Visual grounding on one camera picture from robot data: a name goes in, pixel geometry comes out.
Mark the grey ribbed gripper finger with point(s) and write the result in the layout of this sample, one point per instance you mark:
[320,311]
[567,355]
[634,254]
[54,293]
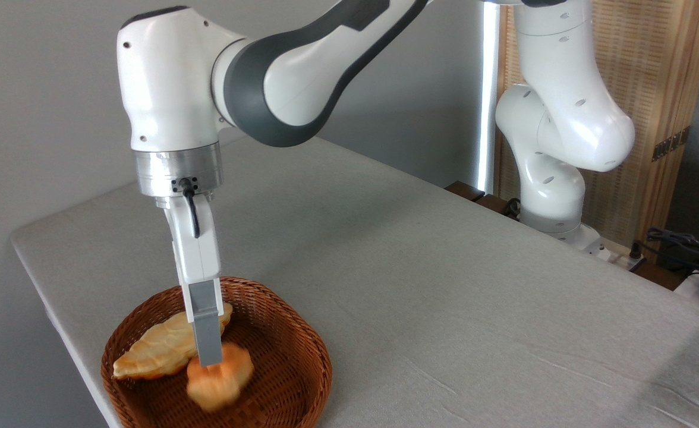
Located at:
[208,333]

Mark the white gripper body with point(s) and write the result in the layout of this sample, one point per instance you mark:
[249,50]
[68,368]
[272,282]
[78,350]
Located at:
[198,261]

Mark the round orange bun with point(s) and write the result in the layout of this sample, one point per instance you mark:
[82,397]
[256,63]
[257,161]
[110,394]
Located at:
[222,386]

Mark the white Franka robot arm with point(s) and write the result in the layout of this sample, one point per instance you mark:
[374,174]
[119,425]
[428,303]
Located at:
[165,89]

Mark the long croissant-shaped bread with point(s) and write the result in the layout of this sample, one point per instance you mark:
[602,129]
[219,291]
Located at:
[159,351]

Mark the brown woven wicker basket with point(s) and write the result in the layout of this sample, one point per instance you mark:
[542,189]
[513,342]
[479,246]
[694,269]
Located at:
[278,368]

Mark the grey tablecloth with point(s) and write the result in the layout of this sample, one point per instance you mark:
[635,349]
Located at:
[444,285]

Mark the dark brown wooden block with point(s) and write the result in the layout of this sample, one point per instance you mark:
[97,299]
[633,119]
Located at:
[495,205]
[465,190]

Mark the black power plug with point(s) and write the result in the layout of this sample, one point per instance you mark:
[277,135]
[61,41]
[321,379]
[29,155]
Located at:
[637,252]

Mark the dark metal screen hinge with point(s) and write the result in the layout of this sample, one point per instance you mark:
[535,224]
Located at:
[670,144]

